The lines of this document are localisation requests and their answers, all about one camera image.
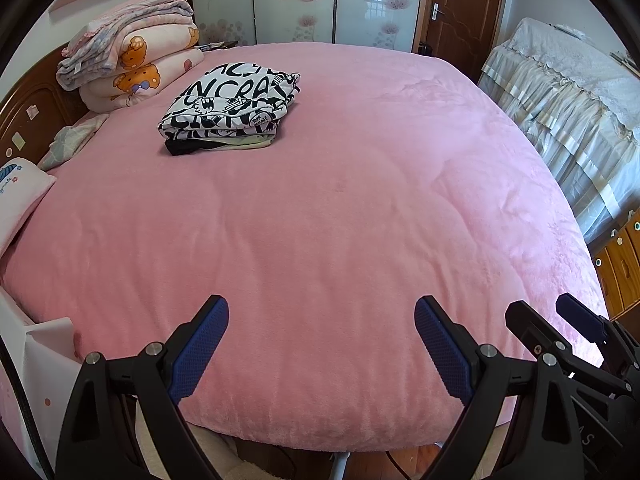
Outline white bag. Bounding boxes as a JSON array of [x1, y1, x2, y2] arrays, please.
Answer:
[[0, 287, 83, 461]]

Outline wooden headboard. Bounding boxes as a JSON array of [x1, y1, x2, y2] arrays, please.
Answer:
[[0, 42, 91, 166]]

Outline pink bed blanket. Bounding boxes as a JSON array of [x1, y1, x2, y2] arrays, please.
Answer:
[[0, 42, 608, 453]]

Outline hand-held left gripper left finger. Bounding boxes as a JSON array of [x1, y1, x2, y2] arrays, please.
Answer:
[[54, 294, 231, 480]]

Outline stack of folded cartoon quilts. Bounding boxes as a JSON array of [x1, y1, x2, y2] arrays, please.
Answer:
[[56, 0, 197, 92]]

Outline floral glass wardrobe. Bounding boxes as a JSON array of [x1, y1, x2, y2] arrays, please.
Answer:
[[187, 0, 426, 53]]

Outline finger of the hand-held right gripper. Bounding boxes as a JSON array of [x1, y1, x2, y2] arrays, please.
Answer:
[[555, 292, 613, 346], [505, 300, 581, 366]]

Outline small pale patterned cloth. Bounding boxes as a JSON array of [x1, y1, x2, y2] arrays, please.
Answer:
[[37, 112, 111, 171]]

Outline black and white printed jacket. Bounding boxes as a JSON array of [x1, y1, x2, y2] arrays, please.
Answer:
[[159, 60, 302, 148]]

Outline wooden drawer cabinet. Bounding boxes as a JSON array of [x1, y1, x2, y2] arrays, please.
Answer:
[[590, 210, 640, 321]]

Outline brown wooden door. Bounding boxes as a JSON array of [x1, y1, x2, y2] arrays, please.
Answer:
[[415, 0, 508, 81]]

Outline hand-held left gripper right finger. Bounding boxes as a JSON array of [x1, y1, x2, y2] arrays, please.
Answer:
[[414, 295, 586, 480]]

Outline white lace covered furniture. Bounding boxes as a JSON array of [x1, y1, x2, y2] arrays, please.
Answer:
[[477, 17, 640, 251]]

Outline black cable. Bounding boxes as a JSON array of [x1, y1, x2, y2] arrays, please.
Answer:
[[0, 330, 56, 480]]

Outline white pillow blue print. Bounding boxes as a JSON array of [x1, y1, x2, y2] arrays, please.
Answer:
[[0, 157, 57, 256]]

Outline pale green garment black trim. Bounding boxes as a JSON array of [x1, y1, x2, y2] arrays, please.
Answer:
[[165, 132, 276, 157]]

